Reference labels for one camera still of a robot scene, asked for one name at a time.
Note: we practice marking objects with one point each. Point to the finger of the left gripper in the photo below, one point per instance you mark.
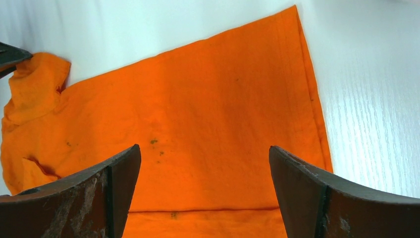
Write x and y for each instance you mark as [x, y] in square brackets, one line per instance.
[10, 57]

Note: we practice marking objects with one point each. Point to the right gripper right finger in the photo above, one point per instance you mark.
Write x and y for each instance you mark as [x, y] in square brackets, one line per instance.
[315, 203]

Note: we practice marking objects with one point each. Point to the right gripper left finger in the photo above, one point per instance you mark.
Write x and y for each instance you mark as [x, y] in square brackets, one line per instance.
[92, 203]

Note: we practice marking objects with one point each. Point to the orange t-shirt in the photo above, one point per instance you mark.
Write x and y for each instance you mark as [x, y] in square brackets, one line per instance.
[204, 116]

